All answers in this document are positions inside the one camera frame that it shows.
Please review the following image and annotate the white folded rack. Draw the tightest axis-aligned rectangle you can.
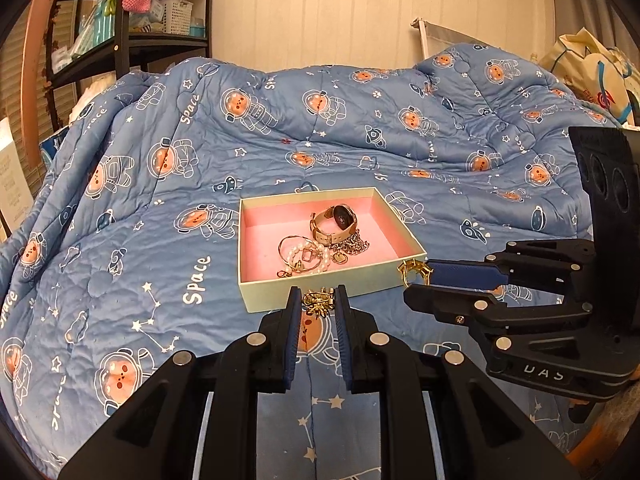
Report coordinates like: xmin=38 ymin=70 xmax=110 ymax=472
xmin=410 ymin=17 xmax=464 ymax=62

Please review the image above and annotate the pinkish wooden board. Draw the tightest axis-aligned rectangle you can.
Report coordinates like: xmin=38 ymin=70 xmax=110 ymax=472
xmin=22 ymin=0 xmax=71 ymax=171

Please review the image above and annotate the cream tote bag blue print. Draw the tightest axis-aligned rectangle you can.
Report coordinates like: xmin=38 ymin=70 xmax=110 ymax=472
xmin=537 ymin=27 xmax=640 ymax=127

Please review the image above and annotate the white louvered door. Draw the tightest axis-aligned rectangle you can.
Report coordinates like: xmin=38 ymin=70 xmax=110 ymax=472
xmin=0 ymin=7 xmax=51 ymax=128

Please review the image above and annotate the blue astronaut print blanket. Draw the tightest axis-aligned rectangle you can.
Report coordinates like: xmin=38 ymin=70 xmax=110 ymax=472
xmin=0 ymin=42 xmax=626 ymax=480

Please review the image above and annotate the white cardboard box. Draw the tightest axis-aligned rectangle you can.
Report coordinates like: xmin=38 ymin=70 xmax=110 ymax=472
xmin=0 ymin=117 xmax=34 ymax=241

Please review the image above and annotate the gold chain necklace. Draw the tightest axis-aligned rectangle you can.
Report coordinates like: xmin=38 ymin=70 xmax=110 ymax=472
xmin=327 ymin=237 xmax=371 ymax=259

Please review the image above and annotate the gold flower brooch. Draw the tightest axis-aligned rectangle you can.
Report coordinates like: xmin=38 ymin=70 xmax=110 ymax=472
xmin=302 ymin=287 xmax=335 ymax=319

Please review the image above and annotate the white plastic basket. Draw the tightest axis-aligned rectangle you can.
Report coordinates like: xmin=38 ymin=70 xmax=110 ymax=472
xmin=160 ymin=0 xmax=195 ymax=36

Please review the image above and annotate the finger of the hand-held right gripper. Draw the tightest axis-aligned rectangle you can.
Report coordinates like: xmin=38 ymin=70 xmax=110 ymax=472
xmin=402 ymin=282 xmax=596 ymax=335
xmin=425 ymin=240 xmax=598 ymax=293

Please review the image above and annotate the white pearl bracelet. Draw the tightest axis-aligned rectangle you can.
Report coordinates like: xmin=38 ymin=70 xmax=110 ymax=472
xmin=287 ymin=242 xmax=332 ymax=275

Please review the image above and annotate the pale green box pink lining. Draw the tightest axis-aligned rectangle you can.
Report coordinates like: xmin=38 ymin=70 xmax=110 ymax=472
xmin=237 ymin=186 xmax=429 ymax=314

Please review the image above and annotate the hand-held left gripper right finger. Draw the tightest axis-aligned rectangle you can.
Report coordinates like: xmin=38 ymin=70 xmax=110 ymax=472
xmin=334 ymin=284 xmax=583 ymax=480

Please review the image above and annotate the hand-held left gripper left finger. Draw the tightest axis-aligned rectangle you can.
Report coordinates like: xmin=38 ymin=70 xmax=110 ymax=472
xmin=60 ymin=285 xmax=303 ymax=480

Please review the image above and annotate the black shelf rack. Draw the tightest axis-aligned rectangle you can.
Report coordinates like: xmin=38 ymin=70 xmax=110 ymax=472
xmin=45 ymin=0 xmax=214 ymax=92

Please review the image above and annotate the watch with beige strap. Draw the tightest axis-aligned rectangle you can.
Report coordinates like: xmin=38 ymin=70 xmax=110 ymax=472
xmin=309 ymin=204 xmax=361 ymax=247

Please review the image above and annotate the gold ring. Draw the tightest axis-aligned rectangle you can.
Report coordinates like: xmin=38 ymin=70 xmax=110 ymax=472
xmin=397 ymin=259 xmax=431 ymax=286

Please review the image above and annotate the thin gold bangle bracelet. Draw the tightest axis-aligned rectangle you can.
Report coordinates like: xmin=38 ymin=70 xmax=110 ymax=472
xmin=276 ymin=234 xmax=321 ymax=278

